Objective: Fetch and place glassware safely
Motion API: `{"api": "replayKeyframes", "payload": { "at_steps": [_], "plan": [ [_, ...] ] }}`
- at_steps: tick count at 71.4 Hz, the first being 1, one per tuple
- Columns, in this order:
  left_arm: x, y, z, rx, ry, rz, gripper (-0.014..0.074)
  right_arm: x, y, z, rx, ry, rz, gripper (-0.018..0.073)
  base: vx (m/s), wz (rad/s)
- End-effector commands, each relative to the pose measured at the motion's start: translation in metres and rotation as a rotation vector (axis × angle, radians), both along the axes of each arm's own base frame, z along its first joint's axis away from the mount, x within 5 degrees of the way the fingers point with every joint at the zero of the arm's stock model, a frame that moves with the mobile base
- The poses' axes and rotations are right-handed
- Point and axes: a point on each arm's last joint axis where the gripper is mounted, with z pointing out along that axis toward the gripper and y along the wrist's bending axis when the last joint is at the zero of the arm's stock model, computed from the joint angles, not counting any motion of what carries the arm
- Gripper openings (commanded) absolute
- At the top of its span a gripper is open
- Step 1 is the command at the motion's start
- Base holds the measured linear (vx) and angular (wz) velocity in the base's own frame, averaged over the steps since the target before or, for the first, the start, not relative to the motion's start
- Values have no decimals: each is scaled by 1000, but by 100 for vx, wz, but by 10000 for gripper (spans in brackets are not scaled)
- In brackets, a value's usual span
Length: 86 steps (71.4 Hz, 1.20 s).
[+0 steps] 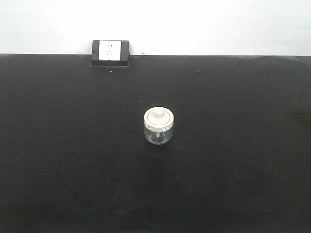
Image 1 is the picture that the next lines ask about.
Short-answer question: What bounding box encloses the glass jar with cream lid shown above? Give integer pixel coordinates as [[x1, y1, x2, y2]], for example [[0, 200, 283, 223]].
[[143, 106, 174, 145]]

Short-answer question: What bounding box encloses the black and white power socket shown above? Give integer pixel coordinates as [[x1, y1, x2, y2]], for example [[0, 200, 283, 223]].
[[91, 40, 131, 67]]

